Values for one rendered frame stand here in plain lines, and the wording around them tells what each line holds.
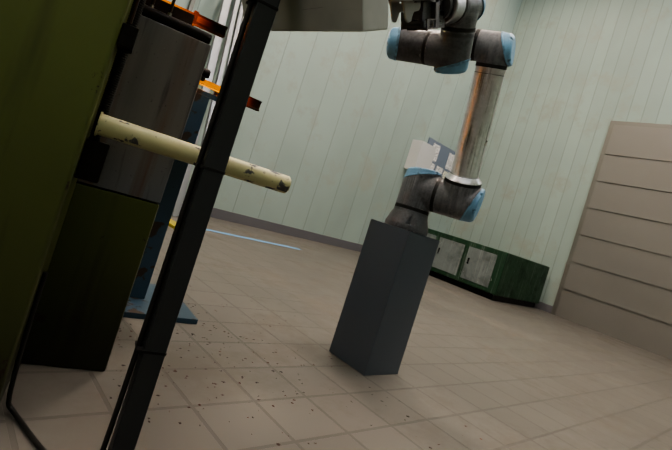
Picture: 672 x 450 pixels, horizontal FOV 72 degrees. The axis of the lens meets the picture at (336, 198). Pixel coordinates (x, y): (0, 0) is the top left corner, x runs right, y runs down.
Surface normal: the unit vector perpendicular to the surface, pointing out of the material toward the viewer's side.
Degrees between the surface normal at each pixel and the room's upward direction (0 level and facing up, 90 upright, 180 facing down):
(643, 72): 90
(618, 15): 90
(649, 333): 90
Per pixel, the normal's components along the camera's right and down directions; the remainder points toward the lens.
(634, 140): -0.70, -0.23
